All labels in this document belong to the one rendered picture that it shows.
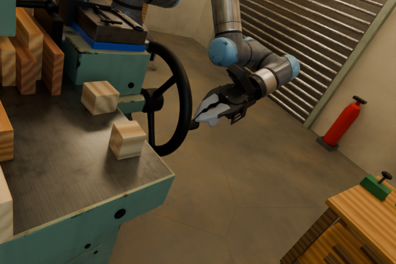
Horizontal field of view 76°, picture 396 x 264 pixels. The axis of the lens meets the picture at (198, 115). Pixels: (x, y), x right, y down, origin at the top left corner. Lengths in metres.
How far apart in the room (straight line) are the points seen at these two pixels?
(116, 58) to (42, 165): 0.23
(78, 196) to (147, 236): 1.08
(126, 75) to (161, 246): 1.00
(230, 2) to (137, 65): 0.33
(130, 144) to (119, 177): 0.04
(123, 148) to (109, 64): 0.19
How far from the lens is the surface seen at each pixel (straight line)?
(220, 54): 0.68
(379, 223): 1.35
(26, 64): 0.41
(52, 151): 0.34
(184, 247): 1.39
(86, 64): 0.46
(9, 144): 0.32
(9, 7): 0.42
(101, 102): 0.39
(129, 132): 0.32
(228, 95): 0.65
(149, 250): 1.33
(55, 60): 0.41
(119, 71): 0.49
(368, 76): 3.07
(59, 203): 0.29
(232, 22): 0.71
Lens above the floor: 1.13
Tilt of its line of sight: 29 degrees down
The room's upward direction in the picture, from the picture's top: 23 degrees clockwise
